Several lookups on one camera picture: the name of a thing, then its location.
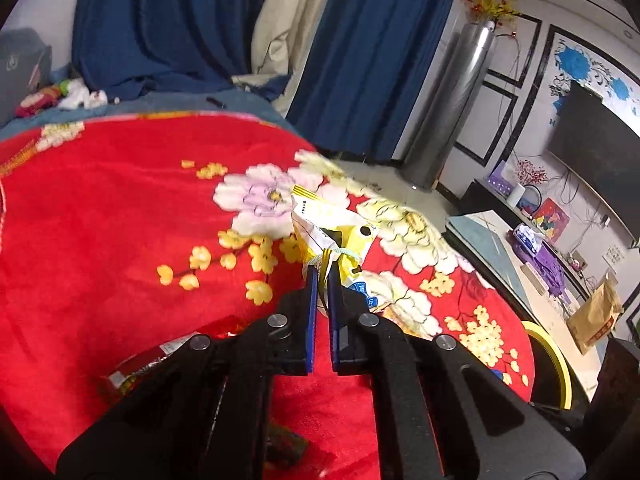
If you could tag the purple box on stand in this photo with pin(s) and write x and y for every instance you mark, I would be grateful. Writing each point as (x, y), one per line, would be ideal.
(503, 178)

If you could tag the blue curtain left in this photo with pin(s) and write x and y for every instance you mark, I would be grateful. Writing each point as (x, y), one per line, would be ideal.
(128, 48)

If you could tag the beige curtain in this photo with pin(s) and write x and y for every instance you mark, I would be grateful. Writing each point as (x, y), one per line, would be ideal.
(282, 39)

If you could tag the colourful picture frame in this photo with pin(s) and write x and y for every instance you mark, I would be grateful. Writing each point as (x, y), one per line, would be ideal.
(551, 220)

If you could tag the blue curtain right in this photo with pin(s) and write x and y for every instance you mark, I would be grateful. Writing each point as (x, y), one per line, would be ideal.
(364, 72)

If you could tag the brown paper bag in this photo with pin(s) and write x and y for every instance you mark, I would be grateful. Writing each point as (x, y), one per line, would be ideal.
(596, 317)

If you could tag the black television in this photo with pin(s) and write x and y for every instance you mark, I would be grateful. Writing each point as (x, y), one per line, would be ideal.
(602, 150)

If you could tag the white blue tissue pack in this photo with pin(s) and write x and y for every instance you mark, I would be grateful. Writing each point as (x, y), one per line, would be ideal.
(529, 239)

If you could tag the white vase with red flowers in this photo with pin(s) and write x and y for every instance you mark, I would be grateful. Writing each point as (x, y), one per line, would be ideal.
(527, 179)

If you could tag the yellow rimmed trash bin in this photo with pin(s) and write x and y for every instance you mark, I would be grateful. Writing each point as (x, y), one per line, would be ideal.
(552, 383)

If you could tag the blue curtain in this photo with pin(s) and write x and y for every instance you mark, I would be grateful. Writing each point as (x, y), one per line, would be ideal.
(364, 72)
(128, 48)

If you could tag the white plush toy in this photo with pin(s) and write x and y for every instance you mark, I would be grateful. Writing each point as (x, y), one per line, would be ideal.
(76, 94)

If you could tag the purple bag on table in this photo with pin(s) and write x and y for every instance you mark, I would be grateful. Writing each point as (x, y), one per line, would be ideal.
(543, 262)

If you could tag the yellow artificial flowers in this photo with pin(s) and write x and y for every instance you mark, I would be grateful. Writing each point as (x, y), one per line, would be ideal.
(501, 12)

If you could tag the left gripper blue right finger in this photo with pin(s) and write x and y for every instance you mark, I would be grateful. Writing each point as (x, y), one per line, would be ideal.
(336, 314)

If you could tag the yellow white snack bag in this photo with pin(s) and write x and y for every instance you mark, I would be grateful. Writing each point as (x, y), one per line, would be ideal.
(327, 235)

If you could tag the red snack wrapper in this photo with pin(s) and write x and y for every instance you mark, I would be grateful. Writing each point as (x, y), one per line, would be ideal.
(165, 354)

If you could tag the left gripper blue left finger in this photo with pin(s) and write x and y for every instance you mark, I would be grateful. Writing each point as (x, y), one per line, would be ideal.
(310, 313)

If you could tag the red floral blanket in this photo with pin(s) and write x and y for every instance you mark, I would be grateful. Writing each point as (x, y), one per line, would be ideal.
(120, 236)

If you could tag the dark red energy bar wrapper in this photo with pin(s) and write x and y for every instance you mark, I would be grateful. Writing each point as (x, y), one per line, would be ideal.
(284, 448)

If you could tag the grey patterned pillow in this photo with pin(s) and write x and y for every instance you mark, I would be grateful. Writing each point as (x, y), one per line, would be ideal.
(25, 65)

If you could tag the silver tower air conditioner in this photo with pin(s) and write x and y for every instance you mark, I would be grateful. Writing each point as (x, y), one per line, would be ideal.
(445, 117)

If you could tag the wooden box on table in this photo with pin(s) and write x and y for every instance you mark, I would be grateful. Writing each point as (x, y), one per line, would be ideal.
(535, 279)

